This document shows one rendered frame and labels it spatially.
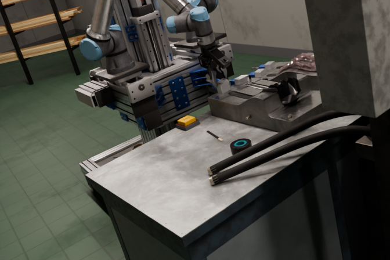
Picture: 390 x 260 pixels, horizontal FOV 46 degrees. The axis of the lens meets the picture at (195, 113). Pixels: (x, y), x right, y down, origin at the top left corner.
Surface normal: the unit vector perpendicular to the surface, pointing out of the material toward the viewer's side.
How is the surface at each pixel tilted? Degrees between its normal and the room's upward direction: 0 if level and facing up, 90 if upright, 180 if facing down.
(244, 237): 90
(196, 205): 0
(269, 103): 84
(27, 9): 90
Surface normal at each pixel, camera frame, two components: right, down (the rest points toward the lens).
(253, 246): 0.58, 0.15
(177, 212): -0.25, -0.90
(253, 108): -0.77, 0.40
